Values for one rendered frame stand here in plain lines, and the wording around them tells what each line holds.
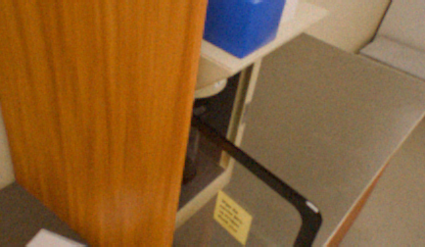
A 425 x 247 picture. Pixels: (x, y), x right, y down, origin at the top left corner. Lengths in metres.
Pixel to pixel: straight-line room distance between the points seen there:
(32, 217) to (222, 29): 0.71
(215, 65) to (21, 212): 0.70
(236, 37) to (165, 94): 0.13
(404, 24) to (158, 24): 3.39
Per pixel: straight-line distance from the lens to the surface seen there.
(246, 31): 0.63
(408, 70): 3.52
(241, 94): 1.06
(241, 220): 0.74
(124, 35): 0.63
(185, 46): 0.55
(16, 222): 1.16
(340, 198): 1.32
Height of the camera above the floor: 1.83
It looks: 39 degrees down
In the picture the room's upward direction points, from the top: 11 degrees clockwise
